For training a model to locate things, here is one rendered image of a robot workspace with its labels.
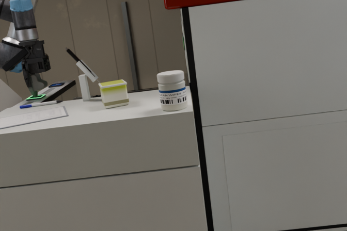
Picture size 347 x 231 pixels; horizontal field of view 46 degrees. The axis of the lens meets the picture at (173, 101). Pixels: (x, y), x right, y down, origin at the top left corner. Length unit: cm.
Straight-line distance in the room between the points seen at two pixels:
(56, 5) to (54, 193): 312
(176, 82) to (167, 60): 275
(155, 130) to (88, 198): 26
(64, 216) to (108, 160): 20
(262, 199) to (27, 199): 79
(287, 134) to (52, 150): 78
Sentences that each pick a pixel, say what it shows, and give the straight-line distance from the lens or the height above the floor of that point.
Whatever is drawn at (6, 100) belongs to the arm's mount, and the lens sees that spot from 188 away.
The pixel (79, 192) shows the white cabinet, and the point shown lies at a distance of 112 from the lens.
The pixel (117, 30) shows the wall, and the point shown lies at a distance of 388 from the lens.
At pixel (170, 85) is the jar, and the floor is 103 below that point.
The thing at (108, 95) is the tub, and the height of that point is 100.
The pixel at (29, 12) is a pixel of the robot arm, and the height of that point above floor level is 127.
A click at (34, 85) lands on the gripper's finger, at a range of 158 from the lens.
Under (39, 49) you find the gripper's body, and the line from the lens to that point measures 156.
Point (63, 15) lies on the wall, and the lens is 408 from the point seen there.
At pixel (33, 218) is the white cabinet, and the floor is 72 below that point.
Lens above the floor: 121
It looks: 12 degrees down
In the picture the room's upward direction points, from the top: 7 degrees counter-clockwise
